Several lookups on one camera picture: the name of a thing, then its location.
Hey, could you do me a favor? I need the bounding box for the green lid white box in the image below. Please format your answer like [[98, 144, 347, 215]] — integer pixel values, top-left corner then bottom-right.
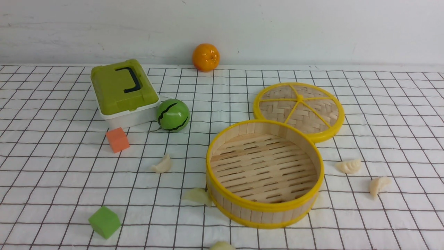
[[90, 59, 161, 130]]

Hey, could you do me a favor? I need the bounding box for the orange foam cube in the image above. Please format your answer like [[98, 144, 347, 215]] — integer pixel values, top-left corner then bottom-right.
[[106, 127, 130, 153]]

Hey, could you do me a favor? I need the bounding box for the white dumpling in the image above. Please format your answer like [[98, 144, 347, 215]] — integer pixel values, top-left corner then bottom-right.
[[335, 158, 362, 174], [368, 177, 393, 199], [151, 153, 172, 174]]

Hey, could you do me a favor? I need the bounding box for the green foam cube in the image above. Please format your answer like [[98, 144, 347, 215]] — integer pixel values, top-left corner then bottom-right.
[[88, 206, 121, 239]]

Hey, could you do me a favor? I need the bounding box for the greenish dumpling bottom edge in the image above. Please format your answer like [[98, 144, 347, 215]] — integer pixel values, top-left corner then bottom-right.
[[209, 241, 236, 250]]

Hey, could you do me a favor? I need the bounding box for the orange fruit toy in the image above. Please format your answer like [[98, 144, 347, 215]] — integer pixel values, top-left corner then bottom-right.
[[192, 44, 220, 72]]

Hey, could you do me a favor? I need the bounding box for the bamboo steamer tray yellow rim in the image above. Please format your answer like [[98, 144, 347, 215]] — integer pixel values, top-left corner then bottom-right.
[[206, 120, 324, 229]]

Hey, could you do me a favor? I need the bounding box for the woven bamboo steamer lid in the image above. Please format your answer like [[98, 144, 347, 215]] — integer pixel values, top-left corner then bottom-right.
[[253, 82, 345, 143]]

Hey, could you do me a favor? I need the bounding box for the green watermelon ball toy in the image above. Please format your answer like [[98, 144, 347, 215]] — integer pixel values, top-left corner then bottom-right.
[[157, 99, 190, 132]]

